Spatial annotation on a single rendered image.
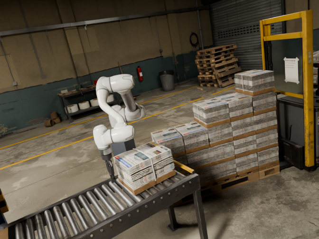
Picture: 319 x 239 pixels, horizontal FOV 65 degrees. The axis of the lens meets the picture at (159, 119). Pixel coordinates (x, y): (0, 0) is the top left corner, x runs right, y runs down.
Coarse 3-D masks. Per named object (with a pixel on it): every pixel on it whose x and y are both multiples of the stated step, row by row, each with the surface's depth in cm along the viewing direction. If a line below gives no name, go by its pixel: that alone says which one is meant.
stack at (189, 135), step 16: (176, 128) 296; (192, 128) 285; (208, 128) 276; (224, 128) 279; (240, 128) 285; (160, 144) 265; (176, 144) 269; (192, 144) 274; (224, 144) 284; (240, 144) 290; (176, 160) 275; (192, 160) 279; (208, 160) 285; (240, 160) 295; (256, 160) 300; (208, 176) 290; (224, 176) 295; (240, 176) 300; (256, 176) 306
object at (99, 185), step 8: (96, 184) 208; (80, 192) 201; (64, 200) 194; (88, 200) 202; (48, 208) 187; (72, 208) 196; (32, 216) 182; (64, 216) 194; (8, 224) 177; (24, 224) 179; (8, 232) 175; (24, 232) 180
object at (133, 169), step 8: (128, 152) 201; (120, 160) 189; (128, 160) 186; (136, 160) 184; (144, 160) 182; (120, 168) 191; (128, 168) 175; (136, 168) 178; (144, 168) 182; (120, 176) 200; (128, 176) 182; (136, 176) 179; (144, 176) 184; (128, 184) 187; (136, 184) 181; (144, 184) 184
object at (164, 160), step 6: (144, 144) 211; (150, 144) 208; (156, 144) 206; (144, 150) 199; (150, 150) 197; (156, 150) 194; (162, 150) 192; (168, 150) 191; (156, 156) 186; (162, 156) 189; (168, 156) 191; (156, 162) 186; (162, 162) 190; (168, 162) 193; (162, 168) 192; (168, 168) 194; (162, 174) 192
